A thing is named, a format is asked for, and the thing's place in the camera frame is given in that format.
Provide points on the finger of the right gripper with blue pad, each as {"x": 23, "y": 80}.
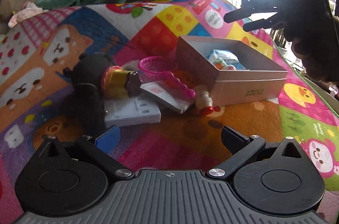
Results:
{"x": 246, "y": 12}

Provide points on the pink plastic toy strainer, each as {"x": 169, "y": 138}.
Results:
{"x": 158, "y": 68}

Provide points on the pink white cloth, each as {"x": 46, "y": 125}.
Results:
{"x": 29, "y": 10}

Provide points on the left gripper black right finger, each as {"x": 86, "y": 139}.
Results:
{"x": 243, "y": 149}

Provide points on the white red card packet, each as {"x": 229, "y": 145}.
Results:
{"x": 167, "y": 96}

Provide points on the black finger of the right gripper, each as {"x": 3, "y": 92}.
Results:
{"x": 275, "y": 22}

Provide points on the white battery charger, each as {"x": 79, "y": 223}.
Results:
{"x": 131, "y": 111}

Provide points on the white bottle red cap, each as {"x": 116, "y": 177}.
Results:
{"x": 203, "y": 101}

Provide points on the pink cardboard box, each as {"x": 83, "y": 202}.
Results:
{"x": 261, "y": 79}

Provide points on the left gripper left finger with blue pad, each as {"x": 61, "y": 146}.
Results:
{"x": 96, "y": 149}

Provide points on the blue white tissue packet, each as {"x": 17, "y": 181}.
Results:
{"x": 225, "y": 60}

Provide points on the black plush mouse toy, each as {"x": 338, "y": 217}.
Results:
{"x": 85, "y": 103}

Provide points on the colourful cartoon play mat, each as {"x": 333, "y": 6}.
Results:
{"x": 34, "y": 53}

